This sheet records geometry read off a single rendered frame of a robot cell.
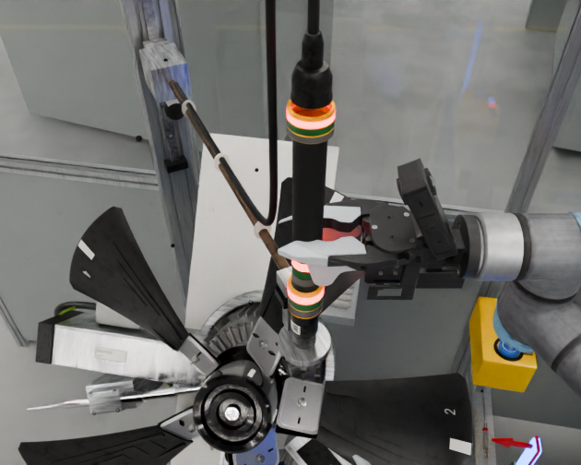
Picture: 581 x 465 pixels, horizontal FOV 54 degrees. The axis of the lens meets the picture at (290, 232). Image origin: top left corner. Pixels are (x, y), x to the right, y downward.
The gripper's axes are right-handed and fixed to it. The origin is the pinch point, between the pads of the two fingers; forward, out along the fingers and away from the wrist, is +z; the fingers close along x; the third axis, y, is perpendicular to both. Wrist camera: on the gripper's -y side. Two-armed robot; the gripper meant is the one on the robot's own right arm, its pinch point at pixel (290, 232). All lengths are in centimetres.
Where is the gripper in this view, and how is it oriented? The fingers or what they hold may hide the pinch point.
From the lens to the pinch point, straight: 61.5
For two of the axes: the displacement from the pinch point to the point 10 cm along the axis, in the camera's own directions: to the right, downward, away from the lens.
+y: 0.0, 7.2, 7.0
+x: 0.0, -7.0, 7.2
